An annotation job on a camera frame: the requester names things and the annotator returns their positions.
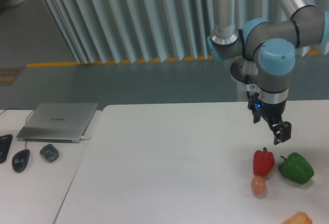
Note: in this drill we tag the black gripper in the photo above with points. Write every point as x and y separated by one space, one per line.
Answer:
272 114

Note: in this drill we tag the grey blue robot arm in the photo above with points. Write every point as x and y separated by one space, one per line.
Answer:
265 54

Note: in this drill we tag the red bell pepper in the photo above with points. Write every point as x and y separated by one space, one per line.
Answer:
263 162

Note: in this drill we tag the green bell pepper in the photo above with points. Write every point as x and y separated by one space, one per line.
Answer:
296 168

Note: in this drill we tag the brown egg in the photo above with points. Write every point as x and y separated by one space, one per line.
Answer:
258 185

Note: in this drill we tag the orange bread piece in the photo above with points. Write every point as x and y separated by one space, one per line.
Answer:
298 218

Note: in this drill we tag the white usb plug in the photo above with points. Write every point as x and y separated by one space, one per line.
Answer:
84 138

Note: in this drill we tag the corrugated white partition screen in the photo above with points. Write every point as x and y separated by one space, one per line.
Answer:
118 30

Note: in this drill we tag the silver closed laptop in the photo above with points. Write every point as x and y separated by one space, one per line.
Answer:
58 122

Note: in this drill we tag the dark grey small controller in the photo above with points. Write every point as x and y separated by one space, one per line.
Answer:
49 152

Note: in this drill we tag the black computer mouse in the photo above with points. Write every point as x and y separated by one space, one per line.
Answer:
20 160

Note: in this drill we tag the black keyboard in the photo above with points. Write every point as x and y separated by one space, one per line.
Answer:
5 143

